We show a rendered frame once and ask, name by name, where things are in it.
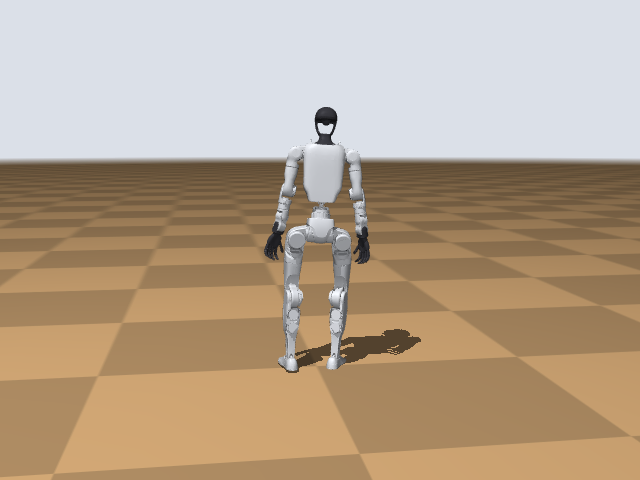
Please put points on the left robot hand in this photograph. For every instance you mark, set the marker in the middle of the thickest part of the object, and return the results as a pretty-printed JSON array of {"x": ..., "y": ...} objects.
[{"x": 273, "y": 242}]

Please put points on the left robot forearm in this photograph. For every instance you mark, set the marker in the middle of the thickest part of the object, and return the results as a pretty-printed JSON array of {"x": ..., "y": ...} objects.
[{"x": 282, "y": 211}]

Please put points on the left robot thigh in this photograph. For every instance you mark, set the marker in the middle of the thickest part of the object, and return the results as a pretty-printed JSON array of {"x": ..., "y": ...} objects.
[{"x": 294, "y": 246}]

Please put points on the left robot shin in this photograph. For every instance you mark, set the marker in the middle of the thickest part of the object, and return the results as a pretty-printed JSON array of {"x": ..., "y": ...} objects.
[{"x": 291, "y": 319}]

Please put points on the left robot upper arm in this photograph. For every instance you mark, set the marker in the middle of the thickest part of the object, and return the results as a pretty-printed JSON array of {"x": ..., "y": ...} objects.
[{"x": 295, "y": 154}]

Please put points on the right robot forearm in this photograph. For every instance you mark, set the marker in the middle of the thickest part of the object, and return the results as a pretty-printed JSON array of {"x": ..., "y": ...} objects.
[{"x": 360, "y": 216}]

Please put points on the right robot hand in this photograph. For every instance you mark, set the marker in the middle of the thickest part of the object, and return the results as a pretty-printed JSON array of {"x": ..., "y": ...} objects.
[{"x": 363, "y": 246}]

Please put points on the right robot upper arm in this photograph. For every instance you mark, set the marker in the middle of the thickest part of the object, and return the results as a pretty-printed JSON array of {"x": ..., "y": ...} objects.
[{"x": 352, "y": 157}]

